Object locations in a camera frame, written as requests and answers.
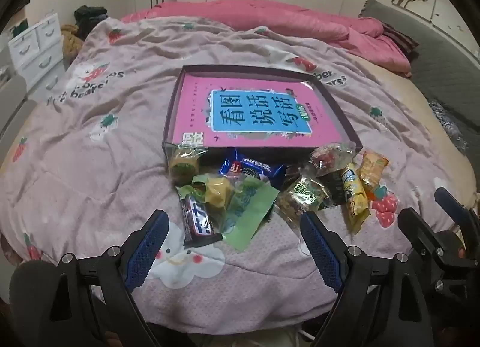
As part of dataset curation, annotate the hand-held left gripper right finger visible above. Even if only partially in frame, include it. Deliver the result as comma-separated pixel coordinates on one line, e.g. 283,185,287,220
300,212,428,347

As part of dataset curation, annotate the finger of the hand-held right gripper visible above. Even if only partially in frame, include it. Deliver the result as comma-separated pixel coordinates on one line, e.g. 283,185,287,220
434,187,479,231
397,209,447,257

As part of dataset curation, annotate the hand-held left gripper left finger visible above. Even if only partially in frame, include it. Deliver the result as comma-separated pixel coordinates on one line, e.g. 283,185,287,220
49,210,169,347

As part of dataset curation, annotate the dark brown chocolate bar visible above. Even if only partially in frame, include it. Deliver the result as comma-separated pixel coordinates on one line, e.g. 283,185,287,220
179,195,224,248

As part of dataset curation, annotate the black and green snack packet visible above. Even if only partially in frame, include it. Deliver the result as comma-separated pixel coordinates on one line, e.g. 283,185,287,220
275,172,334,220

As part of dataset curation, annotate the yellow stick snack packet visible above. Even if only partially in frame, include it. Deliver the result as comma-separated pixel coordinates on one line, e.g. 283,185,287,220
339,165,370,233

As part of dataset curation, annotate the orange cracker packet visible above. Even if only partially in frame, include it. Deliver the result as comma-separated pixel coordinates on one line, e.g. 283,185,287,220
356,150,390,201

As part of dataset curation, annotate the light green snack packet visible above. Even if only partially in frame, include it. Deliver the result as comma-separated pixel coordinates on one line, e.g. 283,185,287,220
221,178,280,252

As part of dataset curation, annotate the clear-wrapped yellow pastry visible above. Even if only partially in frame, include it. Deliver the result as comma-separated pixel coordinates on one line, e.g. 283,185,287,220
167,144,209,186

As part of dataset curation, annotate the yellow cake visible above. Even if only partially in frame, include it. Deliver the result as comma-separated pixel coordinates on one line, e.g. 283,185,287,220
178,174,241,216

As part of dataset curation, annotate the clear-wrapped red pastry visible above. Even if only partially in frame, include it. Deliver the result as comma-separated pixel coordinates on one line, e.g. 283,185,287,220
308,142,357,178

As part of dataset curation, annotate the blue cookie packet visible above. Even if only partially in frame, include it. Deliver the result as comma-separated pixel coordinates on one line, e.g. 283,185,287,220
219,148,287,186

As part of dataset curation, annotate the dark purple shallow box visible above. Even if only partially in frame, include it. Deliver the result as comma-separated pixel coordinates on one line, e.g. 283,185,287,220
162,65,364,160

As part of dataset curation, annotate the dark patterned cloth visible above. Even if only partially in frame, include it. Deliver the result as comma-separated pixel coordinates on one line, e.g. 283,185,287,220
429,101,469,152

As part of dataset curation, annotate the strawberry printed pink blanket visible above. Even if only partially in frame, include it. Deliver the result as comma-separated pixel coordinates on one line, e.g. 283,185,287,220
0,17,480,333

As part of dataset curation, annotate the beige bed sheet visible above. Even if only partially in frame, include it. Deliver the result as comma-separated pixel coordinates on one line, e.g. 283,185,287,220
360,58,477,197

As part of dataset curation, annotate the pink book with blue label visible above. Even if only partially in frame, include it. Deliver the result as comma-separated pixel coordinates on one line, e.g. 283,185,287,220
170,77,347,149

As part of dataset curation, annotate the grey padded headboard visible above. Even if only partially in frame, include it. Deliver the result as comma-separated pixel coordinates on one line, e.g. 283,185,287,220
358,0,480,167

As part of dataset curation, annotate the dark striped pillow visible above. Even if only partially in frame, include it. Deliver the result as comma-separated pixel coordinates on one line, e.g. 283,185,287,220
380,22,420,60

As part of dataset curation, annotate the brown knitted cloth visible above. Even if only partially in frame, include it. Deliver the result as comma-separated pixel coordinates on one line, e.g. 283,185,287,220
60,24,85,64

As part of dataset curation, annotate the white drawer cabinet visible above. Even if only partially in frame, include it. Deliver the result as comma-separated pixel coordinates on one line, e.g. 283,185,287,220
8,13,64,81

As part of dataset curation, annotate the pile of dark clothes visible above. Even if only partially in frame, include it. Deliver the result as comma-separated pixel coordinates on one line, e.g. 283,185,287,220
74,5,109,38

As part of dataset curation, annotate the pink quilt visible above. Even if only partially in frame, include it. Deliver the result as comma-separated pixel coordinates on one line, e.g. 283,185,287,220
120,0,413,77

